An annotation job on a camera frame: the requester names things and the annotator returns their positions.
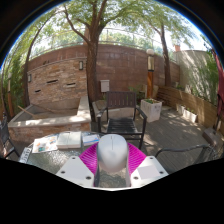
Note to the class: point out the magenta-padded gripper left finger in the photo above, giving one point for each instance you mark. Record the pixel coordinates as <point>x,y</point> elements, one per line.
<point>75,170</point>

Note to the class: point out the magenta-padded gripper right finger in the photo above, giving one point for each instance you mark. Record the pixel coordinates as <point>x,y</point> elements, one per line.
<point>148,170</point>

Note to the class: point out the white computer mouse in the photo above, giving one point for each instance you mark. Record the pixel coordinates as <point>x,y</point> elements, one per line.
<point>112,153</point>

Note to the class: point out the thick white book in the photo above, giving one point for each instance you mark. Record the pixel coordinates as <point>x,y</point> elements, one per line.
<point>69,140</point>

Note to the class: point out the small blue-white book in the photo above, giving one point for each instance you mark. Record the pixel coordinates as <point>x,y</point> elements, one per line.
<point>90,139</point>

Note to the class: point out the black metal armchair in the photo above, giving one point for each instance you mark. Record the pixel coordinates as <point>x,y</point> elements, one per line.
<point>180,147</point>

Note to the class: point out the raised stone bed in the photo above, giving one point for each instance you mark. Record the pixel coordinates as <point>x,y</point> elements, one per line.
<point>50,123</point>

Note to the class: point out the white square planter box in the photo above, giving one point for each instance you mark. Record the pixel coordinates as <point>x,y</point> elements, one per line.
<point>151,111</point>

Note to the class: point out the long white planter box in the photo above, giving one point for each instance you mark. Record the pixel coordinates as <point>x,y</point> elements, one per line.
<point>190,115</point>

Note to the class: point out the dark wooden slatted chair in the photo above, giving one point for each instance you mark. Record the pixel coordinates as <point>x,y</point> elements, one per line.
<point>121,100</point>

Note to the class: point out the wooden plank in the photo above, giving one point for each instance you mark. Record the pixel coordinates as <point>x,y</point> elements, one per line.
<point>26,111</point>

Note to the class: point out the black mesh chair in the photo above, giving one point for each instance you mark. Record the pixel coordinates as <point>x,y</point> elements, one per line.
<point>5,133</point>

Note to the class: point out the wooden slat fence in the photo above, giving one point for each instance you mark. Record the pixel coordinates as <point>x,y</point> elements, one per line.
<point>196,103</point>

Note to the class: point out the large forked tree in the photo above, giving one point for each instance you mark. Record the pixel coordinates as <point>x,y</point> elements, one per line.
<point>92,66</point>

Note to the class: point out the thin leaning tree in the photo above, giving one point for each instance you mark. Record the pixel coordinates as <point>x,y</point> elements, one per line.
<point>26,76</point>
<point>165,56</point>

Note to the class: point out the grey wall box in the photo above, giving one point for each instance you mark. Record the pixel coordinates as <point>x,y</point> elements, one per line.
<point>105,86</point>

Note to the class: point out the wooden post lamp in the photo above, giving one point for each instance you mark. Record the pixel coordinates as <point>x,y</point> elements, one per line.
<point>150,73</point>

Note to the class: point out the black wall lamp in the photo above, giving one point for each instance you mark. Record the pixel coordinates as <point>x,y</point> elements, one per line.
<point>29,78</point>
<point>81,65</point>

